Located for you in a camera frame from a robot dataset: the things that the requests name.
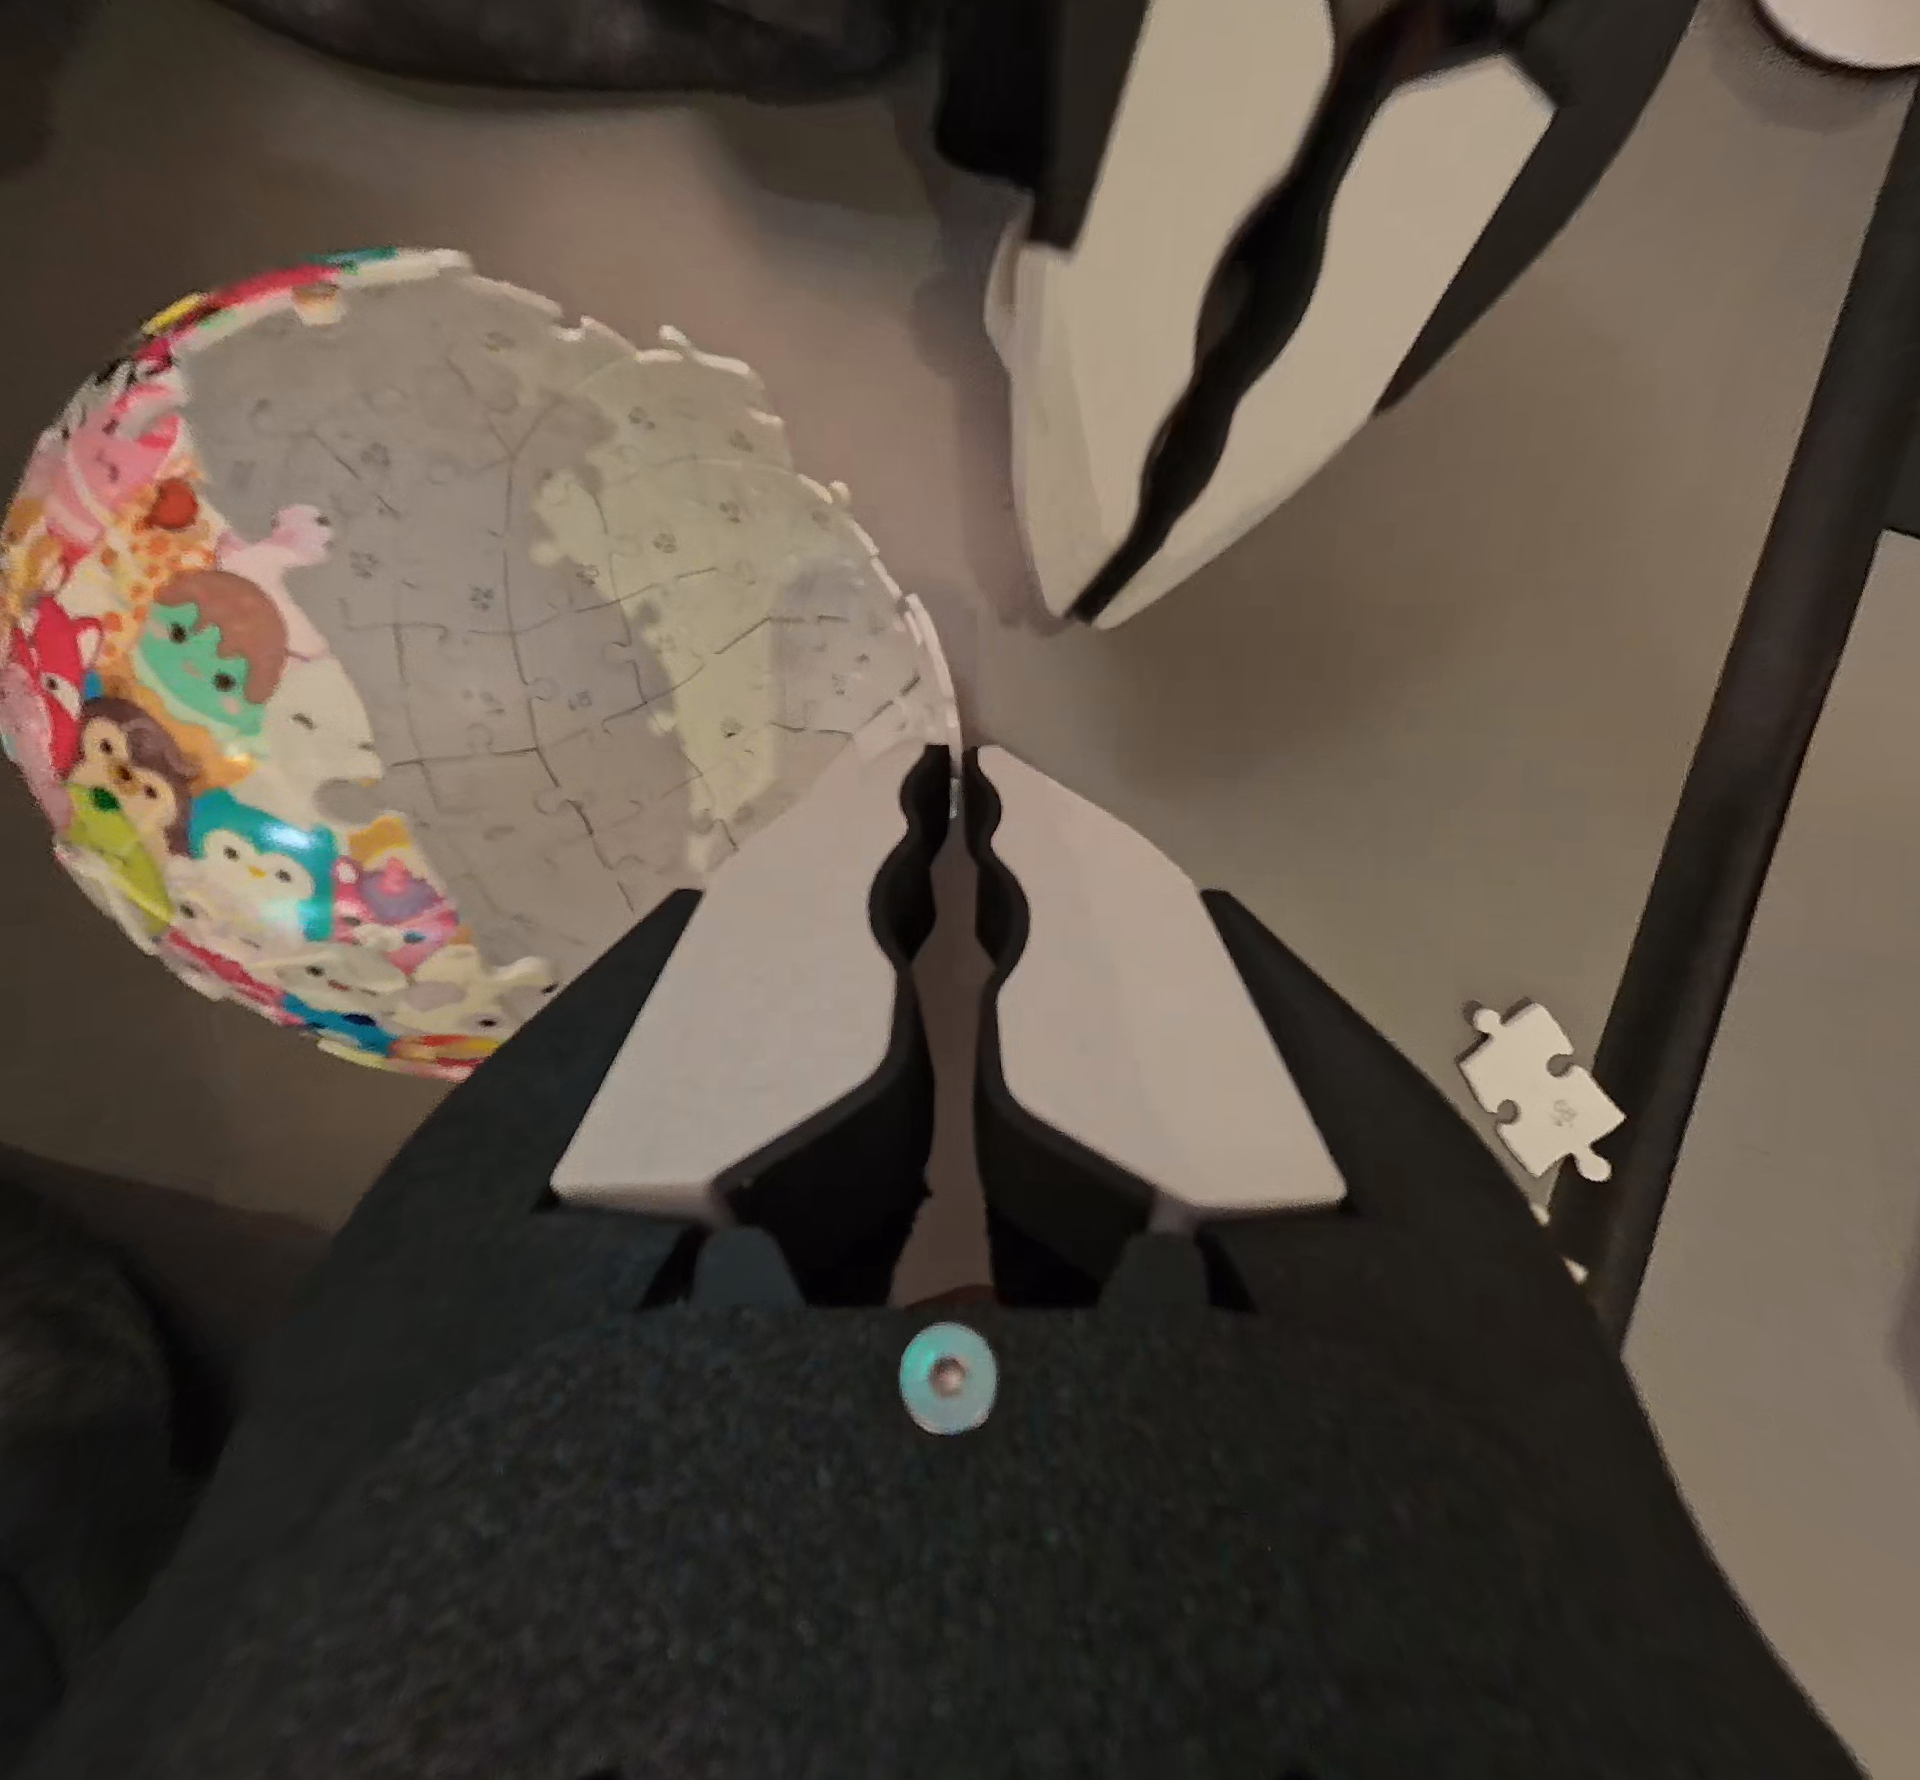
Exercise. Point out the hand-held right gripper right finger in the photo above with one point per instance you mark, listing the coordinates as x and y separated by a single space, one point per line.
1154 1060

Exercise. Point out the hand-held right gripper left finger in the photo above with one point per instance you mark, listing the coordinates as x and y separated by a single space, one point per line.
751 1060

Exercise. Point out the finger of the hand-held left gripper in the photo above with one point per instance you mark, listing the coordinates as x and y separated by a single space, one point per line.
1395 250
1172 161

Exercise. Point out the colourful puzzle ball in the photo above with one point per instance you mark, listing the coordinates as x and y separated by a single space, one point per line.
511 612

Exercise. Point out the single white puzzle piece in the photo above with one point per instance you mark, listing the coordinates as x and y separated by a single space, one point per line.
1539 1086

